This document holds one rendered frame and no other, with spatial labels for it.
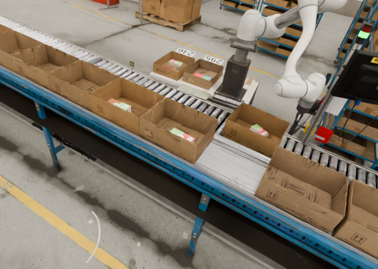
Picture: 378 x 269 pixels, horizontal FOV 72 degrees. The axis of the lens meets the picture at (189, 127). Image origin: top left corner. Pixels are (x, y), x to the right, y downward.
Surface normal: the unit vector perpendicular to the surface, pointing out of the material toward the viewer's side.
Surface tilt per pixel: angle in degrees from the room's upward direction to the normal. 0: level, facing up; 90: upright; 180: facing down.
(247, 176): 0
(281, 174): 1
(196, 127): 89
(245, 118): 89
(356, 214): 2
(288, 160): 90
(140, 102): 89
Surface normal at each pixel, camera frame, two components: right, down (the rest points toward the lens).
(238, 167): 0.13, -0.76
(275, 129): -0.55, 0.46
